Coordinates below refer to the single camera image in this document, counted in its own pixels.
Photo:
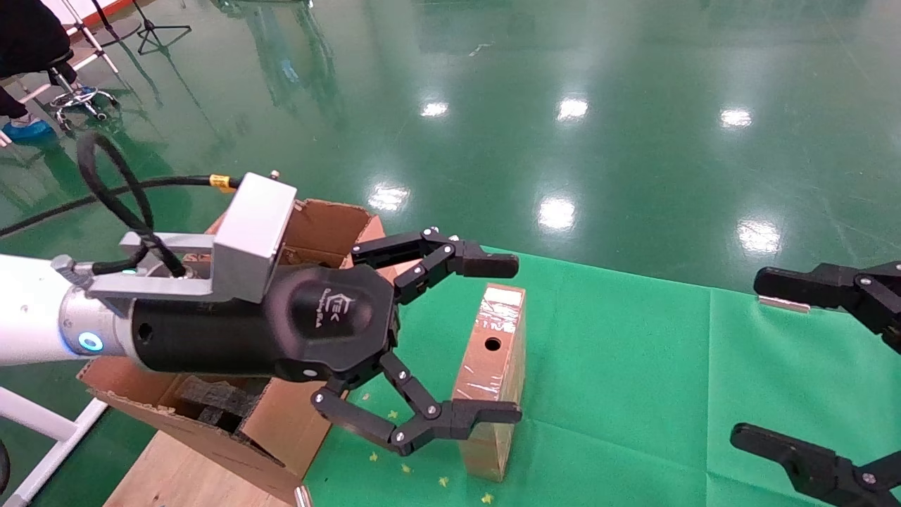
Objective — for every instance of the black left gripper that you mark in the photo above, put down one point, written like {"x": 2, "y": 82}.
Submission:
{"x": 232, "y": 338}

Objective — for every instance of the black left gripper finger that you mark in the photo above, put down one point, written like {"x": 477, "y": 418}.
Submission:
{"x": 464, "y": 259}
{"x": 450, "y": 422}

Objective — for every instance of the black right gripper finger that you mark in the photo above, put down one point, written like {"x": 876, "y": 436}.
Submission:
{"x": 809, "y": 285}
{"x": 816, "y": 468}

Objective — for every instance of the tall taped cardboard box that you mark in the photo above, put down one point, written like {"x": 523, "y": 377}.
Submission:
{"x": 486, "y": 380}

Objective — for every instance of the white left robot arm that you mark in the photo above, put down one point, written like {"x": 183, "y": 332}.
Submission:
{"x": 28, "y": 310}

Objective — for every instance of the large open cardboard carton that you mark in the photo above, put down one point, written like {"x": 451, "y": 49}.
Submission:
{"x": 285, "y": 422}

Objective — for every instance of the silver metal clip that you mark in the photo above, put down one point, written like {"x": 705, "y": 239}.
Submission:
{"x": 785, "y": 304}
{"x": 303, "y": 497}

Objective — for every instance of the dark foam padding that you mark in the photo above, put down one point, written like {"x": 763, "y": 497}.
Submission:
{"x": 211, "y": 398}

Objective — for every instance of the green table mat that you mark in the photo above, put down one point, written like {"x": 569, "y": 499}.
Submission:
{"x": 633, "y": 387}

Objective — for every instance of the black swivel stool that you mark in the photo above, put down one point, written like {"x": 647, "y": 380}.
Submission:
{"x": 77, "y": 98}

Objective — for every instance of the black tripod microphone stand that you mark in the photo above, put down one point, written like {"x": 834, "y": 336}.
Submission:
{"x": 150, "y": 29}

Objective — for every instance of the black curved pole stand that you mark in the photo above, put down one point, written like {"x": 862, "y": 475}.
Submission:
{"x": 116, "y": 32}

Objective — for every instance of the person in black clothes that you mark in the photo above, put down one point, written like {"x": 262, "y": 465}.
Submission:
{"x": 28, "y": 32}

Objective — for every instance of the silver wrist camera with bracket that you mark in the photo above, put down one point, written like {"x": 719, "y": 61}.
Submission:
{"x": 253, "y": 225}

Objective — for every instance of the white metal tube frame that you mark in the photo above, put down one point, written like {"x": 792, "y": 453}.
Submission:
{"x": 49, "y": 422}

